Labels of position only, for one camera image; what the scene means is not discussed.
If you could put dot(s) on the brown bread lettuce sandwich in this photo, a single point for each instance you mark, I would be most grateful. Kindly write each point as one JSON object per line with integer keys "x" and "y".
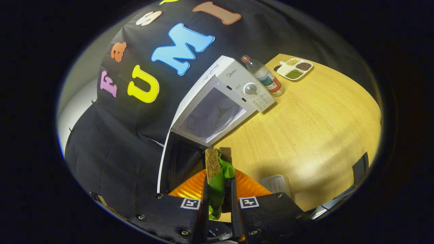
{"x": 212, "y": 162}

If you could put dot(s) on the white microwave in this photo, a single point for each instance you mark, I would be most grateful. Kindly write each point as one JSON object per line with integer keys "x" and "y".
{"x": 234, "y": 73}

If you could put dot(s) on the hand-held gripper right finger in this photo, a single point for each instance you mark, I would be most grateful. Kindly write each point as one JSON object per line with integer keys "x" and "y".
{"x": 234, "y": 217}

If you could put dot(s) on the white divided dish of beans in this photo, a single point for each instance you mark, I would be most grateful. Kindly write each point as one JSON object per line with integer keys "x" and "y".
{"x": 294, "y": 69}

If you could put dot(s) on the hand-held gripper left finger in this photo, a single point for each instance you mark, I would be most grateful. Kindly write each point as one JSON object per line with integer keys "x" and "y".
{"x": 205, "y": 220}

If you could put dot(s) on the white plastic tray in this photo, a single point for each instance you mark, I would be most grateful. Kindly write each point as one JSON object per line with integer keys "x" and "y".
{"x": 276, "y": 184}

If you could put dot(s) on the clear plastic bottle red label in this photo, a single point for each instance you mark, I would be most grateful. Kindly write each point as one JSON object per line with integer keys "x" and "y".
{"x": 266, "y": 78}

